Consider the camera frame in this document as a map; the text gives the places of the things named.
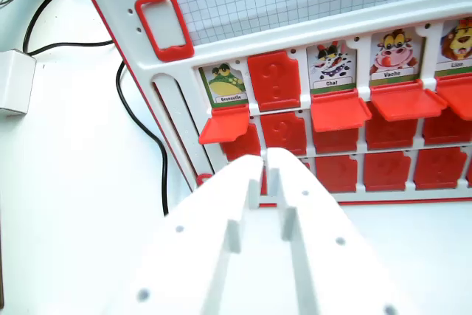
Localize red and white game board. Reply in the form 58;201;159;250
69;0;472;207

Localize white box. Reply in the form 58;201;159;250
0;49;37;117

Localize red flap with question mark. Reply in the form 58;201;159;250
246;50;302;113

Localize long black cable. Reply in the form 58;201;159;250
115;59;170;217

